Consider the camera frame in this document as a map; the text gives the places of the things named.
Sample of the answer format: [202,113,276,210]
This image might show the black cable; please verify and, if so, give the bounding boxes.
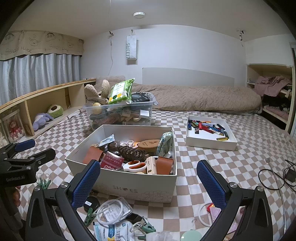
[258,160,296,192]

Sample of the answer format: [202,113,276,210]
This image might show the green snack bag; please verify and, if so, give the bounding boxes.
[108,78,135,104]

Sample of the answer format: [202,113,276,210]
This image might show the orange white scissors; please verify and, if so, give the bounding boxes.
[120,160,148,174]

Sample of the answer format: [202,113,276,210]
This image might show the clear plastic box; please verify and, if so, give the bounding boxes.
[94,197,133,223]

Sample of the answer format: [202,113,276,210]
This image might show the open wardrobe shelf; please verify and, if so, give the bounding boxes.
[246,64,296,135]

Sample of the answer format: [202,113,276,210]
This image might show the purple plush toy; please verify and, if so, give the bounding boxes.
[32,113,54,131]

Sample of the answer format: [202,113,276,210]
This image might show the brown leather pouch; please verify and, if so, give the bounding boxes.
[155,156,174,175]
[83,147,104,165]

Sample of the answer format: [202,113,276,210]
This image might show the white plastic ring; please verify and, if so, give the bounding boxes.
[199,204,216,226]

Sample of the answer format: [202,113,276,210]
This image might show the red printed box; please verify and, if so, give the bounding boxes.
[100,153,124,171]

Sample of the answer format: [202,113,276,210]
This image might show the shallow white cardboard tray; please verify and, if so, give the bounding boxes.
[185,115,238,151]

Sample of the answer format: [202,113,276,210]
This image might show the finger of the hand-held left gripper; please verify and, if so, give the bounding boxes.
[0,139,36,158]
[5,148,56,168]

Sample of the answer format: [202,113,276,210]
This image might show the brown plush toy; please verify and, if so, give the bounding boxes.
[84,79,110,100]

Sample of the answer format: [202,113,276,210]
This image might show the metal fork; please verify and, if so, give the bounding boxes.
[265,156,287,241]

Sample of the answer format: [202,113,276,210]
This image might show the wooden hair brush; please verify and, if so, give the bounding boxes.
[136,139,161,154]

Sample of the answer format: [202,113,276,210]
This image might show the mint green round lid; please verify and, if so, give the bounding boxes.
[181,229,204,241]

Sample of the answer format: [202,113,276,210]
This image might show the avocado plush toy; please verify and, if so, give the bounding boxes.
[47,104,64,118]

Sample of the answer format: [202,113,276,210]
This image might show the beige printed curtain valance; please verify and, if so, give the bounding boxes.
[0,30,85,61]

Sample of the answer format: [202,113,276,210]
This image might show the pile of colourful lighters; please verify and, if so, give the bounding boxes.
[188,119,229,141]

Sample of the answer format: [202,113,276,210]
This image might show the brown hair ties bundle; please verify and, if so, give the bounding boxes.
[117,146,148,161]

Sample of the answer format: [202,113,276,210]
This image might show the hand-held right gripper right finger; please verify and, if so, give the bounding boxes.
[196,159,273,241]

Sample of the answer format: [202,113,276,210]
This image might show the floral tissue pack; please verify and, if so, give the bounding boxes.
[157,132,173,156]

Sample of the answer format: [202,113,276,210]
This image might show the white cardboard shoe box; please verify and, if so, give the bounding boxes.
[65,124,178,203]

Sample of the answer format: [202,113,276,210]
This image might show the wooden bedside shelf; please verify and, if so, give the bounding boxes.
[0,78,97,142]

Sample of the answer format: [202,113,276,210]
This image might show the white tube ring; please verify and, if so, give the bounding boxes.
[94,199,123,220]

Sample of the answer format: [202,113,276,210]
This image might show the grey curtain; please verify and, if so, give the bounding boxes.
[0,53,81,106]

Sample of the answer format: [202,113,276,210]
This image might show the clear plastic storage bin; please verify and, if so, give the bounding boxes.
[83,93,158,131]

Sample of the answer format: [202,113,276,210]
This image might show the pink clothes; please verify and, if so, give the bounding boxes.
[254,75,293,96]

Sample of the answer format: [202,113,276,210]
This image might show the white cord loop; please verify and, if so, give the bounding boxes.
[129,221,148,233]

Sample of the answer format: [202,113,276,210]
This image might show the person's left hand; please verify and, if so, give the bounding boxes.
[13,187,22,207]

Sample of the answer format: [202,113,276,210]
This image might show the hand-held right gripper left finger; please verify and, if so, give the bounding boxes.
[25,159,101,241]

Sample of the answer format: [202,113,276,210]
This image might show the white hanging paper bag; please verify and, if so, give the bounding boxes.
[125,32,138,61]

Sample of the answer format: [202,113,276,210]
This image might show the boxed red doll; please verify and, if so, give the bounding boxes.
[2,111,26,143]

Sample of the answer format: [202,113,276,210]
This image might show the black round jar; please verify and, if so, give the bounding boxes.
[83,197,100,214]

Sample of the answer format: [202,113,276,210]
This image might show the checkered bed sheet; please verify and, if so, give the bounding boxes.
[0,109,296,241]

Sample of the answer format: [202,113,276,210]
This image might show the grey headboard panel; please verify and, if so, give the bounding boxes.
[142,67,235,87]

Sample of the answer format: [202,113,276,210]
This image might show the black electronic device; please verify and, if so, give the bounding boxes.
[131,92,152,103]

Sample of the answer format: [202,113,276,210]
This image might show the beige quilt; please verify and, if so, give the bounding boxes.
[92,76,263,114]

